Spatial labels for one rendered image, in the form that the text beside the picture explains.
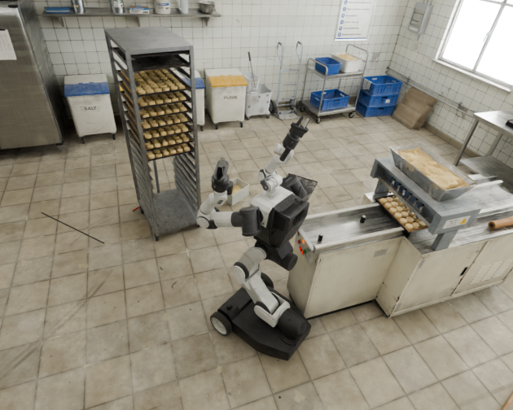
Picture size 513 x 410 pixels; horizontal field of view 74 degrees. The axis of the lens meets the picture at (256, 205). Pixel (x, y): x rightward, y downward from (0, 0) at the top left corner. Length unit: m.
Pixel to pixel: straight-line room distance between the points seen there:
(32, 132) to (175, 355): 3.44
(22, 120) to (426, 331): 4.89
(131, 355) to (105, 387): 0.25
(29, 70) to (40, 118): 0.57
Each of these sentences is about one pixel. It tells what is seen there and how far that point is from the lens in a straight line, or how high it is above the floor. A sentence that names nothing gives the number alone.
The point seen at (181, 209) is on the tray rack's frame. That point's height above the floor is 0.15.
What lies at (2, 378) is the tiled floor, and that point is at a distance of 3.13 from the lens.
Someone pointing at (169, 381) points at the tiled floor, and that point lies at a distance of 2.75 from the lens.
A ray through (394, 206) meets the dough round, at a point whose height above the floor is 0.91.
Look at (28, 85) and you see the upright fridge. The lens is 4.92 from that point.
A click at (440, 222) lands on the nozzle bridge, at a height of 1.13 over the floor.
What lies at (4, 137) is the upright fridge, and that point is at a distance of 5.26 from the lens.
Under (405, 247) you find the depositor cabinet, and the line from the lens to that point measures 2.72.
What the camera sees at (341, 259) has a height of 0.73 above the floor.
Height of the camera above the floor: 2.48
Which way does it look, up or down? 38 degrees down
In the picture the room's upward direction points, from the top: 5 degrees clockwise
